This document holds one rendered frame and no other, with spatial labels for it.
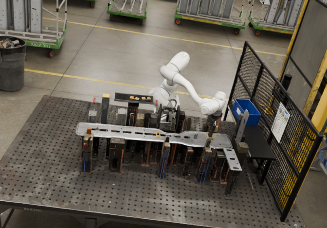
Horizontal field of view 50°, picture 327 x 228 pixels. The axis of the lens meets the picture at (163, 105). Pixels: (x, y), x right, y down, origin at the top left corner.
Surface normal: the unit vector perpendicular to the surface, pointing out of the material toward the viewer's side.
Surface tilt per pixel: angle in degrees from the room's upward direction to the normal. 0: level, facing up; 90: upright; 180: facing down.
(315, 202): 0
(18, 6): 87
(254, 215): 0
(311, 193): 0
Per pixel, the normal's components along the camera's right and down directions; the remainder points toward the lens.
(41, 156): 0.15, -0.86
